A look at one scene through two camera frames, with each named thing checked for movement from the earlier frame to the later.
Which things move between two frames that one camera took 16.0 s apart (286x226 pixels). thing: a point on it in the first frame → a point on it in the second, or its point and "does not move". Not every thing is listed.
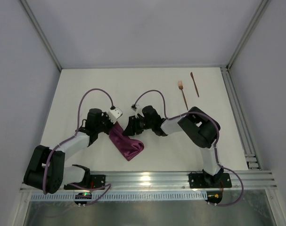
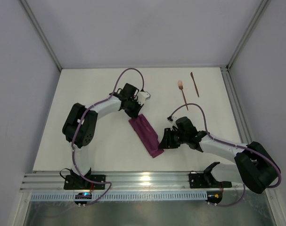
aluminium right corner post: [252, 25] does not move
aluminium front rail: [175, 181] does not move
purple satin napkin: [128, 147] → [146, 134]
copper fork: [180, 86] does not move
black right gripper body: [134, 124] → [171, 137]
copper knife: [192, 76] does not move
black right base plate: [203, 180] does not move
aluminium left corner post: [42, 34] does not move
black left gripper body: [107, 123] → [132, 107]
